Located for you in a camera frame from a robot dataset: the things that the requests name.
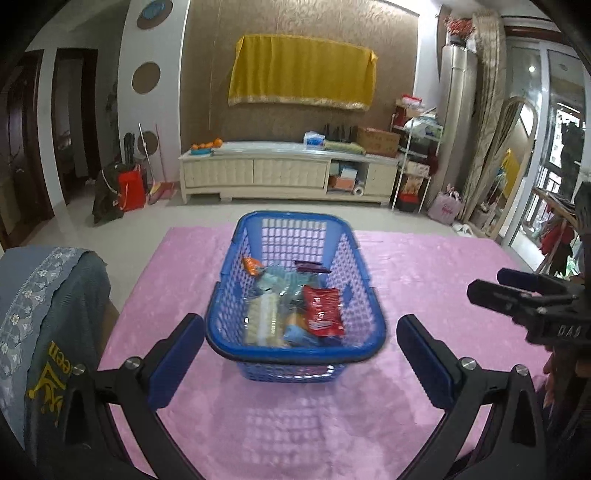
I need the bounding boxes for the red shopping bag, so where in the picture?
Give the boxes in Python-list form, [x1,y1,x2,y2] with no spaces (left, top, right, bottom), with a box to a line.
[118,166,145,212]

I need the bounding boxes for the pink tote bag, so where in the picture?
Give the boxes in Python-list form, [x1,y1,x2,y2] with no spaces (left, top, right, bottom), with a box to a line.
[428,184,464,226]

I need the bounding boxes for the white metal shelf rack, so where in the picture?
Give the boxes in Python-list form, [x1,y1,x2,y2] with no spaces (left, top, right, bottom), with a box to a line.
[390,94,444,213]

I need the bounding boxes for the orange snack bar wrapper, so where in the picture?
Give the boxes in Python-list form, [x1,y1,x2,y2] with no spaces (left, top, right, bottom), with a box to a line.
[242,256,266,277]

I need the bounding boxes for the yellow cloth TV cover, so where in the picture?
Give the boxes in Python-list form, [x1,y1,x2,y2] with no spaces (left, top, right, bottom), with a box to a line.
[228,34,378,111]

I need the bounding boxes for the round brown wall disc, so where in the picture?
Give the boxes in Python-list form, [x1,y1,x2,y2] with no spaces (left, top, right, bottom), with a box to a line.
[131,62,161,95]

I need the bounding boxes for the cardboard box on cabinet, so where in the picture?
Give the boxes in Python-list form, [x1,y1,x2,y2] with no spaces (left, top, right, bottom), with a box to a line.
[356,127,401,158]

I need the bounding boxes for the white slippers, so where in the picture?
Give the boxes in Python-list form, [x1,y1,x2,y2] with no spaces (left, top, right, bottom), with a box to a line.
[452,222,477,238]

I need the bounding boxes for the blue Doublemint gum pack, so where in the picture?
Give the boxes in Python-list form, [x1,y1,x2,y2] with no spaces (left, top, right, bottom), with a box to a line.
[283,325,320,348]

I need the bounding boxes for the green-edged cracker pack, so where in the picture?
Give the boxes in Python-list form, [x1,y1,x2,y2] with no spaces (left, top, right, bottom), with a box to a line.
[245,291,281,347]

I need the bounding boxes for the dark wooden door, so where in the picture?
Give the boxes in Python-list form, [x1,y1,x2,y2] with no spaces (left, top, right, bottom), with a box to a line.
[1,50,54,249]

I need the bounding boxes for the small red snack packet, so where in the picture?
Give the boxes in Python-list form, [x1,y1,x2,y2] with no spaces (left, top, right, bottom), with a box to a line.
[303,285,346,337]

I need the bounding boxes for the cream TV cabinet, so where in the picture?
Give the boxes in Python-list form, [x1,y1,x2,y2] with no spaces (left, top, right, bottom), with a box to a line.
[178,141,399,206]

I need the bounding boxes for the purple snack packet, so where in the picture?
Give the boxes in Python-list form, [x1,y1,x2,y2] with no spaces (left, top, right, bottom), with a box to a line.
[294,260,332,274]

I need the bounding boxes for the blue plastic basket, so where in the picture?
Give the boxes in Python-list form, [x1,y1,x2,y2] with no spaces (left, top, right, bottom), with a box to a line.
[205,211,387,383]

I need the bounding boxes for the black bag on floor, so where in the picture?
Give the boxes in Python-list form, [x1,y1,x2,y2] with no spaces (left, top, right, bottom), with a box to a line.
[92,162,124,225]

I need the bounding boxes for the patterned curtain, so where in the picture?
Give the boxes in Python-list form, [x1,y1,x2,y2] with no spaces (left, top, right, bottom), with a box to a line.
[461,10,507,221]

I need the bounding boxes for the pink quilted table cover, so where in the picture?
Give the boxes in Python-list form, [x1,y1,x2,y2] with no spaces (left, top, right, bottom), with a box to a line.
[101,226,547,479]

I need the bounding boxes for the tall air conditioner unit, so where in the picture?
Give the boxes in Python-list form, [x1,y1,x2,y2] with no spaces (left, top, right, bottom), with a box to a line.
[431,44,477,193]

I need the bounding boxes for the green folded cloth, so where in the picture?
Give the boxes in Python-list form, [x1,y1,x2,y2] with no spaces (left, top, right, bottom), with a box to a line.
[324,140,366,155]

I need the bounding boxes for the teal striped clear snack bag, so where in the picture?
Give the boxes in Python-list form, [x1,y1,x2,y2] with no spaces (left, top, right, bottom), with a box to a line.
[254,265,308,302]

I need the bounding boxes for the red yellow snack pouch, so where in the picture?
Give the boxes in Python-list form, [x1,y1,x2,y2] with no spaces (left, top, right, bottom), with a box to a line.
[286,308,308,331]

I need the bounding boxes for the broom and dustpan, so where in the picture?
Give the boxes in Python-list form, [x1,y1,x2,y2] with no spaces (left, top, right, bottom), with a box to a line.
[138,124,176,205]

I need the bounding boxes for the plate of oranges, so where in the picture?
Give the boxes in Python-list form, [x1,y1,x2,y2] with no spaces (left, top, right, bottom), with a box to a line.
[189,138,223,155]

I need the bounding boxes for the blue tissue box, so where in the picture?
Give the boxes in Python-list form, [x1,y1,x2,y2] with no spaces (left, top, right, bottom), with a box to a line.
[304,131,325,149]

